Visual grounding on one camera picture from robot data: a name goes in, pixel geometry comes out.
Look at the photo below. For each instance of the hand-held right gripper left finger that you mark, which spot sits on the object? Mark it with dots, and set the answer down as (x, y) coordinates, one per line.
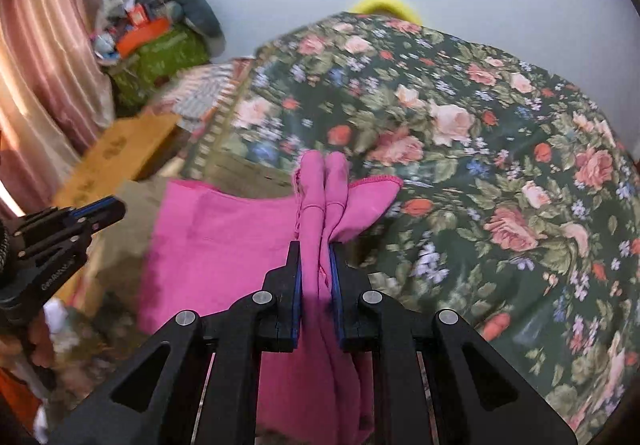
(298, 305)

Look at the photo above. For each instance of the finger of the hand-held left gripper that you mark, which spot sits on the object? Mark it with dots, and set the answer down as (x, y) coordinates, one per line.
(107, 215)
(55, 222)

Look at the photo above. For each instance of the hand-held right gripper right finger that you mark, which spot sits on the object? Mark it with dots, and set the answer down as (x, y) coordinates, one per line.
(337, 310)

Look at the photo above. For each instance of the pink pants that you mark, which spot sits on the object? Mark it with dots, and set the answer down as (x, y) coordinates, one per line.
(215, 245)

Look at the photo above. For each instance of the olive green garment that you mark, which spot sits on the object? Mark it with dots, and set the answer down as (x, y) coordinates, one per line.
(125, 225)

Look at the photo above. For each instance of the striped cloth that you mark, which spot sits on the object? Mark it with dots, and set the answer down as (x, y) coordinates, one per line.
(205, 90)

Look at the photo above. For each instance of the green storage bag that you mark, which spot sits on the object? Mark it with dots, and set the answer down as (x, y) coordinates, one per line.
(160, 60)

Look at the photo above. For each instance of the pink striped curtain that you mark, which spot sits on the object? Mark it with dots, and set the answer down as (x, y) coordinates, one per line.
(50, 50)

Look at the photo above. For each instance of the orange box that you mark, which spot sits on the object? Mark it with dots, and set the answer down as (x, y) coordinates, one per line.
(142, 37)

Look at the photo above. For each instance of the small red box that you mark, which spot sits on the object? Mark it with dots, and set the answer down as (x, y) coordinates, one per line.
(137, 15)

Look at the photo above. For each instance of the dark floral blanket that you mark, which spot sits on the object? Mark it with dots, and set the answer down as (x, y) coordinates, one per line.
(475, 150)

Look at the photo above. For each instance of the grey plush pillow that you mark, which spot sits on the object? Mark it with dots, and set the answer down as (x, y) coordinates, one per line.
(200, 10)

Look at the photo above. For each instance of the yellow foam tube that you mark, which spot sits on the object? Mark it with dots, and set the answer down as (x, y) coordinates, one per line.
(385, 0)

